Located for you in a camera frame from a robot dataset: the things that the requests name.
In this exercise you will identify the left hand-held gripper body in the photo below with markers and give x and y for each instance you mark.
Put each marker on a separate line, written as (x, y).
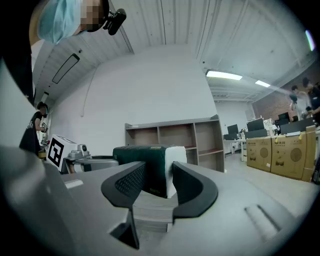
(56, 151)

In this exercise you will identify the green and white packet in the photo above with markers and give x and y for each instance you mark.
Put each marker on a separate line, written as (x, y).
(150, 175)

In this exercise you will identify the white office desk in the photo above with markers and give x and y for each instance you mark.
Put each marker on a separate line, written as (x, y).
(235, 141)

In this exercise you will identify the black flat panel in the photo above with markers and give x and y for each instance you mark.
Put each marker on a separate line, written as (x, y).
(256, 133)

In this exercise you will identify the unlit black ceiling light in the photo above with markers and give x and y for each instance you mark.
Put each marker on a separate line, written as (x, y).
(65, 68)

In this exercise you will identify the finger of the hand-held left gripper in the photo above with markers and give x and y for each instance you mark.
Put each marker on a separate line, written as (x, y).
(100, 163)

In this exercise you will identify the person's black shirt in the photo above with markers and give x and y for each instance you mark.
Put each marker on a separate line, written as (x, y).
(21, 70)

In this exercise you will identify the long white ceiling light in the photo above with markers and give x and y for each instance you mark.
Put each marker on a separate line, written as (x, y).
(223, 75)

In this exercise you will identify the black monitor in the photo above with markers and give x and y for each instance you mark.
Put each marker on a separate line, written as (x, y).
(283, 116)
(232, 129)
(255, 125)

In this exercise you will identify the grey wooden shelf desk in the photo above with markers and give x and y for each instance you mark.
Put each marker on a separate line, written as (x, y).
(175, 136)

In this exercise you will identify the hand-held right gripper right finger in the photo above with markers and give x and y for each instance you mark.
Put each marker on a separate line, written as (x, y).
(225, 212)

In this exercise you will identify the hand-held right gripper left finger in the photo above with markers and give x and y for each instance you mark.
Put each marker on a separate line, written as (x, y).
(100, 190)

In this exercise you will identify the black head camera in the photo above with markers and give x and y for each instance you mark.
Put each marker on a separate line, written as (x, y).
(116, 21)

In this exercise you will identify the blue face mask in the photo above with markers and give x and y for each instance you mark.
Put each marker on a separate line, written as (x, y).
(57, 20)

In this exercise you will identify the short white ceiling light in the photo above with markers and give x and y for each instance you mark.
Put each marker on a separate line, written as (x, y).
(262, 83)

